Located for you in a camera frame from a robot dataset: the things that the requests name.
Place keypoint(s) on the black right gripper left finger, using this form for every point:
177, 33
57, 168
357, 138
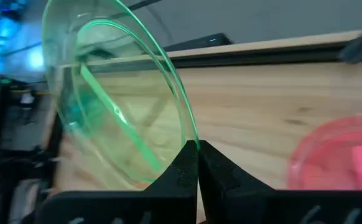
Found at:
168, 205

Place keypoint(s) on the translucent green plastic plate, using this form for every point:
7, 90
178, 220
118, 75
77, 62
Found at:
122, 93

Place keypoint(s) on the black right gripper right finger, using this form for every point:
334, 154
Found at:
262, 208

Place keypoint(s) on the translucent pink plastic plate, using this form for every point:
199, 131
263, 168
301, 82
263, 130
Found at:
333, 155

